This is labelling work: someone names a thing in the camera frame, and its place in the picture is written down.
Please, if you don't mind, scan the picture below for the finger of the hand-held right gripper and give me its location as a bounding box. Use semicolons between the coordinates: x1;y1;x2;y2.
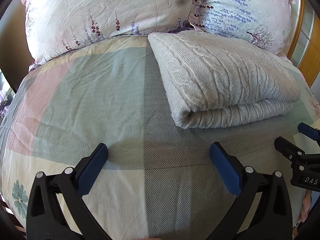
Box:
274;136;306;162
298;122;320;141

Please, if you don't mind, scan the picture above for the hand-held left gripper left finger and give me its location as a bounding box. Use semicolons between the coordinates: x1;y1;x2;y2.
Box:
26;143;118;240

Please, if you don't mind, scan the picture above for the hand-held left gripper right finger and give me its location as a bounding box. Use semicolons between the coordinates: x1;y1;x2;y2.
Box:
209;142;293;240

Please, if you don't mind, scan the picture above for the grey cable knit sweater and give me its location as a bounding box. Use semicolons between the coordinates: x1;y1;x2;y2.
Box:
147;31;301;129

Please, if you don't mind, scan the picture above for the wooden cabinet with glass door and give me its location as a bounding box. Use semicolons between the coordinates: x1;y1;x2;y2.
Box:
286;0;320;88

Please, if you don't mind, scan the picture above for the pastel patchwork bed quilt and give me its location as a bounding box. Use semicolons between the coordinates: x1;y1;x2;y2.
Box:
0;34;320;240

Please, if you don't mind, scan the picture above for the floral pillow with tree print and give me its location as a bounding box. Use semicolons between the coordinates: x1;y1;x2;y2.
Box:
189;0;298;57

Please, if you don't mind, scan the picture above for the floral pillow with pink tint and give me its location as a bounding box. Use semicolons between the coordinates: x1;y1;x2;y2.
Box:
21;0;194;64

